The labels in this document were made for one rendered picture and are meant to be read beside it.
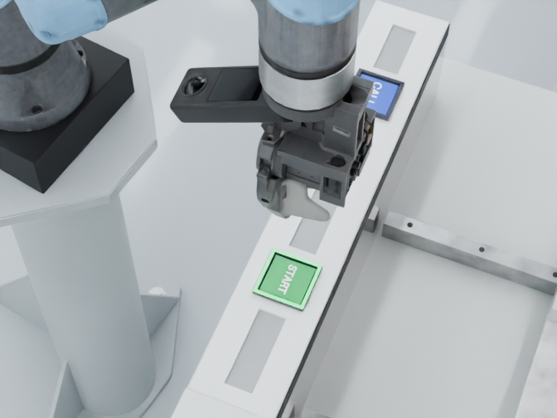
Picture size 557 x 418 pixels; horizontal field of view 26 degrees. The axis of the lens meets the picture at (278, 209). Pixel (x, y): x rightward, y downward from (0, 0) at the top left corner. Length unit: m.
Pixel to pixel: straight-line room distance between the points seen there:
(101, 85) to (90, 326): 0.52
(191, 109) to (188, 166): 1.47
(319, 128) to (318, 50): 0.12
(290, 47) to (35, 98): 0.63
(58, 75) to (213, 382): 0.44
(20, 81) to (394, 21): 0.45
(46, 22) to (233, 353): 0.46
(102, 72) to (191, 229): 0.94
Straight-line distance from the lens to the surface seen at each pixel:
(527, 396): 1.31
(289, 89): 0.92
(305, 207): 1.08
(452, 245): 1.42
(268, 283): 1.25
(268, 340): 1.23
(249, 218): 2.42
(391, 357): 1.37
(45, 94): 1.45
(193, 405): 1.19
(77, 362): 2.04
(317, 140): 1.00
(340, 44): 0.89
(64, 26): 0.88
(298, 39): 0.87
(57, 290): 1.81
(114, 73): 1.51
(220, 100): 1.01
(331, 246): 1.28
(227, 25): 2.72
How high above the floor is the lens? 2.06
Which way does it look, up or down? 58 degrees down
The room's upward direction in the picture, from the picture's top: straight up
